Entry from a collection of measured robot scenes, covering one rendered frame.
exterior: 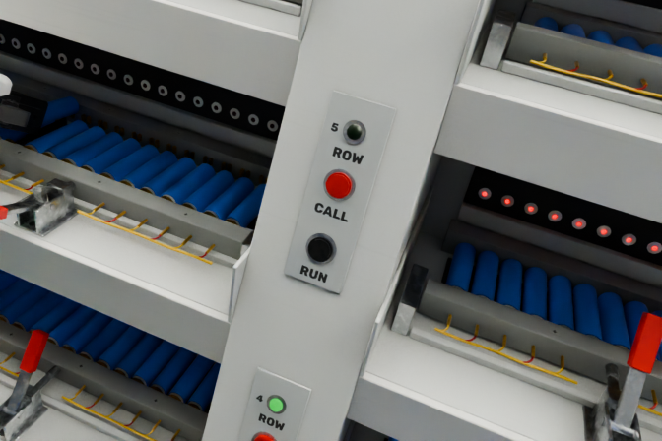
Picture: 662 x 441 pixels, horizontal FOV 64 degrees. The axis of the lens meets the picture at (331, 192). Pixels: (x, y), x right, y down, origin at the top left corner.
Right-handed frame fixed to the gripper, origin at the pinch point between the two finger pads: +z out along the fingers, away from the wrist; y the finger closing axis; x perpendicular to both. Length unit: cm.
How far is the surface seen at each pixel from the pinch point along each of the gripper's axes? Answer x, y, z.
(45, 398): 24.2, -10.1, 2.9
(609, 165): -8.9, -46.1, -8.5
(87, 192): 4.2, -10.8, -1.5
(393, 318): 5.1, -37.5, 0.1
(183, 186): 1.5, -16.8, 2.4
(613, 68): -15.7, -45.6, -3.7
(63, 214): 6.3, -10.3, -2.9
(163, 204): 3.0, -17.3, -1.0
